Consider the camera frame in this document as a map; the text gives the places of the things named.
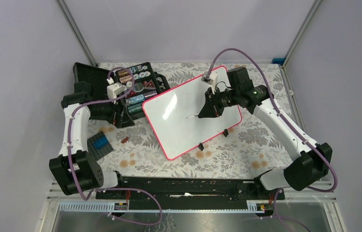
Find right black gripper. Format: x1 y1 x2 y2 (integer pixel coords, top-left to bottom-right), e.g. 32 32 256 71
198 86 240 118

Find brown marker cap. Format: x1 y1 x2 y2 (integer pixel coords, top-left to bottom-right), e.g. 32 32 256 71
121 137 129 144

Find pink framed whiteboard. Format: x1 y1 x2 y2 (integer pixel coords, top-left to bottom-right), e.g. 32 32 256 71
142 75 242 160

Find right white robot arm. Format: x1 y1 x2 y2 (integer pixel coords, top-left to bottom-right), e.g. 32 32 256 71
197 67 332 199

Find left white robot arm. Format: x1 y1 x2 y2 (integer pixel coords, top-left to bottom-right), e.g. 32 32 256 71
49 82 129 201

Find black poker chip case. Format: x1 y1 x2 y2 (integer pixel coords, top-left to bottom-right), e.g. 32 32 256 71
73 62 170 124

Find clear round dealer button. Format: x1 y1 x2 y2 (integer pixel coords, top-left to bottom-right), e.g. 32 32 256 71
134 83 144 93

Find floral patterned table mat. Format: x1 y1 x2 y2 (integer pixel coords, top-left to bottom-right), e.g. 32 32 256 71
77 62 310 181

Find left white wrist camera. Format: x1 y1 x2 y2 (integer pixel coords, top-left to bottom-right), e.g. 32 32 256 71
106 78 125 100

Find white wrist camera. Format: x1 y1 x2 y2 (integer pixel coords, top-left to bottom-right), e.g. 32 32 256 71
201 72 218 94
106 78 125 100

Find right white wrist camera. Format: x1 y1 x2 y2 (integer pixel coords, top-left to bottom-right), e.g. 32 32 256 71
201 72 218 94

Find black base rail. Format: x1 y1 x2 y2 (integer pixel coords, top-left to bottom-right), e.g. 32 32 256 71
96 176 285 210

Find blue corner bracket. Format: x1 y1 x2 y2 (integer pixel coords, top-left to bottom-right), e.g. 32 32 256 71
271 58 286 66

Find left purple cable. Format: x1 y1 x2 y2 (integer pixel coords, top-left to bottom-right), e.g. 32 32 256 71
67 67 163 227

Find purple cable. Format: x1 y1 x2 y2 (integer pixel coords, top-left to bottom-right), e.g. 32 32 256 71
206 48 339 232
67 67 163 227

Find white slotted cable duct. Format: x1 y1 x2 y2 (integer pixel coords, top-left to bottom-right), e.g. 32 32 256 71
59 200 267 213

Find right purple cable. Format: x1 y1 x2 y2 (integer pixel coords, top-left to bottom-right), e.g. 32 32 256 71
206 48 339 232

